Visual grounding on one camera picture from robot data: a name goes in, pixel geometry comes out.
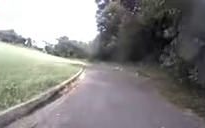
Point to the leaf-strewn grass verge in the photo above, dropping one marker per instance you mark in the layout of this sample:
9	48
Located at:
180	90

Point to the wood of dark trees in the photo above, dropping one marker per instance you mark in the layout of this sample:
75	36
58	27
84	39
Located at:
150	30

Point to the grey asphalt path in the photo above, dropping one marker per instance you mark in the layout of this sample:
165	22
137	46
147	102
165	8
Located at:
113	100

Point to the row of distant trees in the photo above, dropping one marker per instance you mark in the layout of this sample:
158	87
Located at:
65	48

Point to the grass slope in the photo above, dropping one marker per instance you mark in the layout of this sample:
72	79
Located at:
20	71

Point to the concrete kerb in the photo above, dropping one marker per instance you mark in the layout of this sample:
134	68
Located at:
40	99

